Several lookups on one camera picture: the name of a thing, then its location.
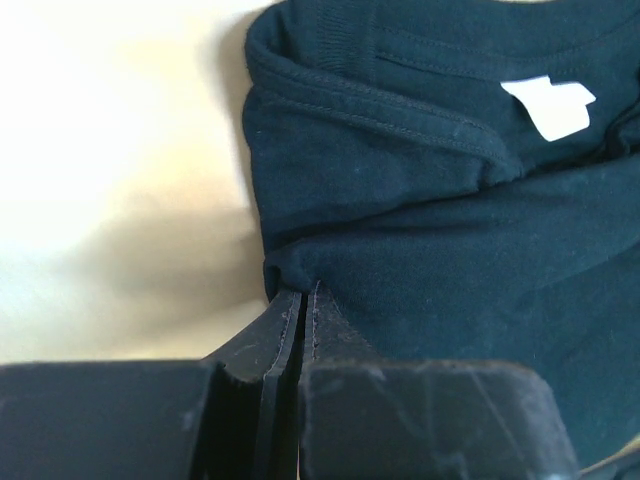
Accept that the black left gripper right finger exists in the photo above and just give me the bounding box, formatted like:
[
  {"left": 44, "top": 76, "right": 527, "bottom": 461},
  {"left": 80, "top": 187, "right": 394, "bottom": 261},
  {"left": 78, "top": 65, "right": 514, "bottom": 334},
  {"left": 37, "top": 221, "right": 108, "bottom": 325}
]
[{"left": 298, "top": 284, "right": 579, "bottom": 479}]

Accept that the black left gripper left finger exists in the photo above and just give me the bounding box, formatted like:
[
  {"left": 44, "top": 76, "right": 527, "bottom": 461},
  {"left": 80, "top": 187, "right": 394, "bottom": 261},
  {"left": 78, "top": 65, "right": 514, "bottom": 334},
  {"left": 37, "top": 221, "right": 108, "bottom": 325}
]
[{"left": 1, "top": 291, "right": 303, "bottom": 479}]

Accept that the black t-shirt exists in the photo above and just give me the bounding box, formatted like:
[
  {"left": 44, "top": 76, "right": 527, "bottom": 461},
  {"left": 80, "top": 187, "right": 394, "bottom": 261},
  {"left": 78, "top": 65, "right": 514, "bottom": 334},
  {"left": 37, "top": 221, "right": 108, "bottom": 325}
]
[{"left": 243, "top": 1, "right": 639, "bottom": 465}]

